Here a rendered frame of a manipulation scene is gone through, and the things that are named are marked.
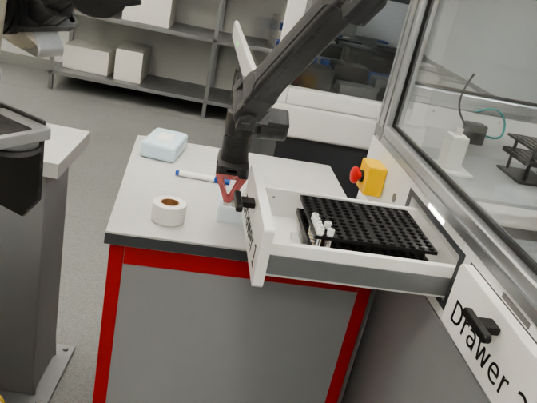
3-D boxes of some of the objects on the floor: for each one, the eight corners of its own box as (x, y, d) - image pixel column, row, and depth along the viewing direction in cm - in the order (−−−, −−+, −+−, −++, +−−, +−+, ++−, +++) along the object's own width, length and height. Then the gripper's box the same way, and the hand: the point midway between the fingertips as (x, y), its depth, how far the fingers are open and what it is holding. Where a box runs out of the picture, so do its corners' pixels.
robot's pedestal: (-65, 397, 169) (-69, 141, 141) (-18, 334, 197) (-13, 109, 168) (43, 414, 172) (61, 165, 143) (74, 349, 199) (95, 130, 170)
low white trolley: (75, 508, 147) (105, 230, 118) (111, 349, 204) (137, 134, 175) (306, 520, 157) (385, 267, 128) (279, 365, 213) (330, 165, 184)
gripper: (221, 124, 130) (212, 189, 136) (220, 139, 121) (210, 209, 127) (252, 129, 131) (242, 193, 137) (254, 144, 121) (242, 213, 128)
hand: (227, 197), depth 131 cm, fingers closed, pressing on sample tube
